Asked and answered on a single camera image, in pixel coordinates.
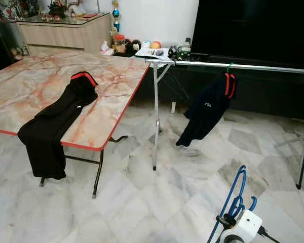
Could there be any white figurine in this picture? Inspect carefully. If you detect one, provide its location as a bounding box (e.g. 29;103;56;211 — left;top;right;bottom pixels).
66;0;87;16

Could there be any dark teapot ornament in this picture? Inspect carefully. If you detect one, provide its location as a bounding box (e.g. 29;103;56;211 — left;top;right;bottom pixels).
48;0;66;16

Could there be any marble-top folding table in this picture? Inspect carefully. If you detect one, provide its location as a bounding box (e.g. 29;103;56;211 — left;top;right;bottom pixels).
0;49;151;199

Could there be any black shirt with red collar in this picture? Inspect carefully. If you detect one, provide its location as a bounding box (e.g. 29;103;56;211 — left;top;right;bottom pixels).
17;71;99;180

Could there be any silver metal clothes rack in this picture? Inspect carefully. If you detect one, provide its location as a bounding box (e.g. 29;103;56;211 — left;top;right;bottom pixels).
144;57;304;191

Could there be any white printed paper sheet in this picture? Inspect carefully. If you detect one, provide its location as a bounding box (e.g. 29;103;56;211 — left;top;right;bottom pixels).
135;48;175;63

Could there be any black TV console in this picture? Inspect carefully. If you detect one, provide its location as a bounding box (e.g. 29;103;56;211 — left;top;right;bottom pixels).
114;48;304;121

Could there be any clear plastic bottle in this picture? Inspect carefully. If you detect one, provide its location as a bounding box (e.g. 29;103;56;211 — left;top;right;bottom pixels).
182;37;192;55

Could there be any light wooden sideboard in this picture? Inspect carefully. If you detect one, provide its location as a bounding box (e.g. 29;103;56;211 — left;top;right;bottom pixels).
16;13;112;55

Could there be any blue plastic hanger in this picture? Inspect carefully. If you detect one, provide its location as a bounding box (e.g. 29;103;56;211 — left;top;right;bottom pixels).
207;165;257;243

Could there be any white plastic bag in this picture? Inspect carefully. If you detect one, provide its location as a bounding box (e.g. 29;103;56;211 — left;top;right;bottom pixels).
100;42;116;56

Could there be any blue and gold trophy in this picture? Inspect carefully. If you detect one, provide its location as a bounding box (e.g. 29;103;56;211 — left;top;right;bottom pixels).
110;0;121;33

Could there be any thin black wire hanger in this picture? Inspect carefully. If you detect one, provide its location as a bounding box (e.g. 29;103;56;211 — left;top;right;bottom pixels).
160;63;192;100

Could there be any red-lidded jar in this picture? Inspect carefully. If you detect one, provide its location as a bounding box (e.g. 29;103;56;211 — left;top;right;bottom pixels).
113;34;126;54

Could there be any large black television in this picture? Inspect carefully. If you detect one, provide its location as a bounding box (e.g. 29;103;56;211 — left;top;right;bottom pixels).
191;0;304;69

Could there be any navy shirt with red collar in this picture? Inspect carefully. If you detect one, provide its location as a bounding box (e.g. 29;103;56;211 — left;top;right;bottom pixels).
175;72;238;148

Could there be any black green gadget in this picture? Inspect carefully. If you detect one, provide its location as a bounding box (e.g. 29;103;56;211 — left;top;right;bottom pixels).
167;45;183;58

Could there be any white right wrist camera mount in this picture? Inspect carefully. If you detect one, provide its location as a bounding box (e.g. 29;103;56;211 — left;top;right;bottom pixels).
227;209;263;243

